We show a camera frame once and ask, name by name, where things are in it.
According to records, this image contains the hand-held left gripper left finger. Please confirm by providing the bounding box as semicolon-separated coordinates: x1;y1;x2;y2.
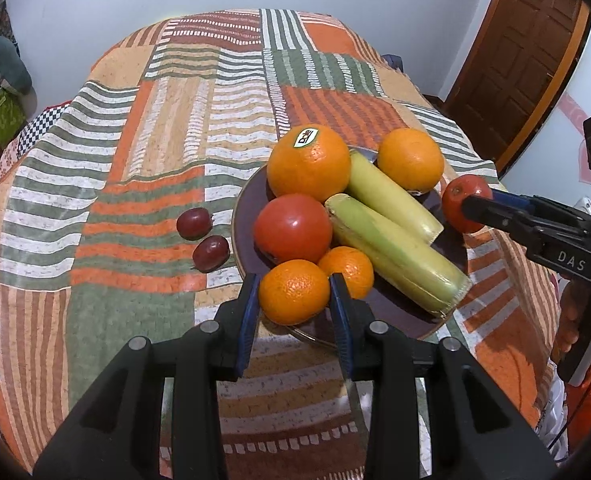
32;272;262;480

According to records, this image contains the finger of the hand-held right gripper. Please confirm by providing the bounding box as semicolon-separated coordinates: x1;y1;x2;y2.
492;189;591;218
462;193;591;253

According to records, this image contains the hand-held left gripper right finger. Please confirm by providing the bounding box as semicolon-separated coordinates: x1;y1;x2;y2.
328;272;559;480

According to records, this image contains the red tomato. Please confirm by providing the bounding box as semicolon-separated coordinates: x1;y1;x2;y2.
253;193;333;265
441;175;495;234

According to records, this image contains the small mandarin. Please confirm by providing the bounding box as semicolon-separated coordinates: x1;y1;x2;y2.
258;259;331;326
318;246;375;300

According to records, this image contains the corn cob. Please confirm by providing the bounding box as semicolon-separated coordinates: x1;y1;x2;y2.
324;193;473;317
348;151;445;246

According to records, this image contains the plain orange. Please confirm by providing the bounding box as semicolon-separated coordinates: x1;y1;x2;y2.
377;128;445;195

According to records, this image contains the purple plate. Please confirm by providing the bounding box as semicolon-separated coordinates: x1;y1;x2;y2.
232;145;471;348

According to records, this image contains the large orange with sticker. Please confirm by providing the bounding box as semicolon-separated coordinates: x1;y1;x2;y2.
266;122;352;204

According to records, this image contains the person's right hand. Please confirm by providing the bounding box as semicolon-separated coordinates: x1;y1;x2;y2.
550;280;583;362

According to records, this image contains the white wardrobe with pink hearts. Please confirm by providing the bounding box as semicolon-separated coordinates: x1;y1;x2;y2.
500;15;591;213

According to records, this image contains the dark red jujube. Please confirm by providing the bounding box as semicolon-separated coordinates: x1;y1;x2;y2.
192;235;230;272
176;208;212;239

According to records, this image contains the brown wooden door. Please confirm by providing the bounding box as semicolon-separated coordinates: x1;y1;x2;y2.
445;0;591;162

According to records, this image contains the striped patchwork quilt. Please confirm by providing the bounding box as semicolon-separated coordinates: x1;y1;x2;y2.
0;7;561;480

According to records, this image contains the checkered patchwork blanket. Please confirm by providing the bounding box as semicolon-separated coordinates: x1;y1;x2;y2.
18;100;73;157

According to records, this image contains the grey plush pillow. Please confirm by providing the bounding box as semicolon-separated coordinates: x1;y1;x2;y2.
0;35;33;95

